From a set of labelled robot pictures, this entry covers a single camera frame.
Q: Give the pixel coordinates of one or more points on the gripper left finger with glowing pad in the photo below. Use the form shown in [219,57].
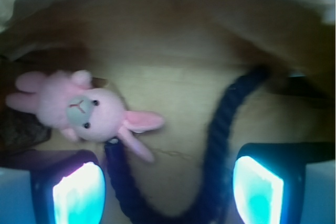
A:
[52,187]

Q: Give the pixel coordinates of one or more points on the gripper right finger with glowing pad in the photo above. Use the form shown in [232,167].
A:
[285,183]

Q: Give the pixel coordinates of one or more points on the brown crumpled object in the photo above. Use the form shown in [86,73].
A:
[21,130]

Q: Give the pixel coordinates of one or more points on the pink plush bunny toy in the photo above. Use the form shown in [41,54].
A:
[68,102]

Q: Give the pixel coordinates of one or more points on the brown paper bag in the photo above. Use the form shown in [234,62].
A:
[175,57]

